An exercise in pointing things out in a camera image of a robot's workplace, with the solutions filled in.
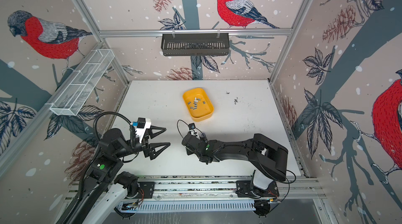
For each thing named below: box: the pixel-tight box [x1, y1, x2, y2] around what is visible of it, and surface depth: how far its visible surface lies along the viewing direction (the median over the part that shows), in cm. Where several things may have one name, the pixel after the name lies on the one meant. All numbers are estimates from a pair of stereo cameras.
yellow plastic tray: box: [183, 87, 215, 122], surface depth 109 cm
